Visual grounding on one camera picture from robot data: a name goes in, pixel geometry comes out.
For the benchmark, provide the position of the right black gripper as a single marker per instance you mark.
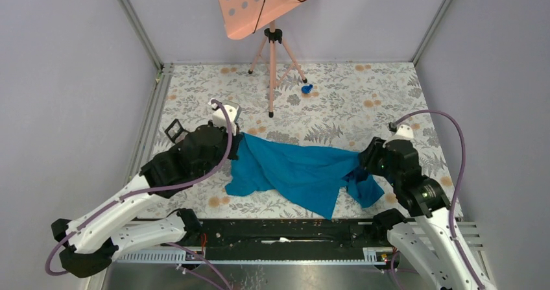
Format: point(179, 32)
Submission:
point(367, 156)

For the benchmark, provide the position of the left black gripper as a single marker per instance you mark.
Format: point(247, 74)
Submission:
point(239, 138)

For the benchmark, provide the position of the blue t-shirt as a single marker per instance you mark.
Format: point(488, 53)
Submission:
point(309, 176)

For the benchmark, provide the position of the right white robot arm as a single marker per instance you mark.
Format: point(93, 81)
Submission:
point(447, 262)

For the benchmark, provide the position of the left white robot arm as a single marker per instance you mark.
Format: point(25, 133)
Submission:
point(89, 244)

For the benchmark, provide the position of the small blue brooch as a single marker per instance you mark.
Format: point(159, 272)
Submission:
point(306, 89)

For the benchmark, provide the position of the floral patterned table mat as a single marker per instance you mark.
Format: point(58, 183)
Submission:
point(349, 104)

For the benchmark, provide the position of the pink music stand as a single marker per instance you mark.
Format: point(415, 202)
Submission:
point(245, 17)

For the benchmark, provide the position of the black square frame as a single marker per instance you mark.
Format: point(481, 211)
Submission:
point(175, 131)

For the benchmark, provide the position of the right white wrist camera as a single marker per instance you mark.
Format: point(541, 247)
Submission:
point(402, 132)

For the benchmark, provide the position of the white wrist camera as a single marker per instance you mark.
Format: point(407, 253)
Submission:
point(402, 132)
point(225, 114)

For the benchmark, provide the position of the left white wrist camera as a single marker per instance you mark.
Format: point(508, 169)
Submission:
point(225, 114)

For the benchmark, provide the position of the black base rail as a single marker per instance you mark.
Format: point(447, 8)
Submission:
point(294, 240)

